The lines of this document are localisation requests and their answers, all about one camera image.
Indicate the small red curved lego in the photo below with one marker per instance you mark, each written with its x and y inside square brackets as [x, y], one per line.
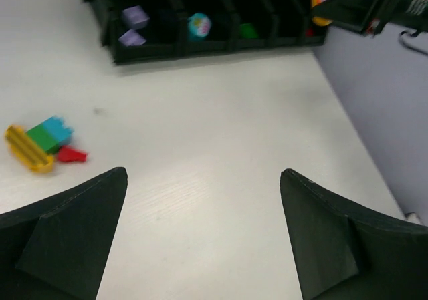
[68, 154]

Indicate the purple square lego brick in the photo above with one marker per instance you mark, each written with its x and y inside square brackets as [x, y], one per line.
[135, 17]

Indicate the green square lego brick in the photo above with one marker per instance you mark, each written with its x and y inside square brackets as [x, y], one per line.
[40, 135]

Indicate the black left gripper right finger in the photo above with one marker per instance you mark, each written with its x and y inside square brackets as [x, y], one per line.
[344, 250]

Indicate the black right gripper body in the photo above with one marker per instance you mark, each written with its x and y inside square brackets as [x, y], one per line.
[410, 14]

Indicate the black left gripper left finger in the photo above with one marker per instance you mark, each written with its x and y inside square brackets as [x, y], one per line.
[57, 248]

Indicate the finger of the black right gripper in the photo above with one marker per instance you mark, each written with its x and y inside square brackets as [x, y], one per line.
[355, 16]

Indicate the black container row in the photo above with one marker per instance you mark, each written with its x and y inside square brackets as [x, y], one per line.
[148, 30]

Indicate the light blue lego brick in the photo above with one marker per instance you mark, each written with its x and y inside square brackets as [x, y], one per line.
[57, 127]

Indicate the red square lego brick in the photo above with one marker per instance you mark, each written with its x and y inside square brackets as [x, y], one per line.
[309, 32]

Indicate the teal oval lego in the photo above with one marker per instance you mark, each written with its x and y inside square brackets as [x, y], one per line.
[198, 27]

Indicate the yellow black striped lego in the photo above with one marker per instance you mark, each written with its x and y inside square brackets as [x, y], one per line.
[27, 151]

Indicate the green hollow lego brick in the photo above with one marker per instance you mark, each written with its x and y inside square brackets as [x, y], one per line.
[248, 31]

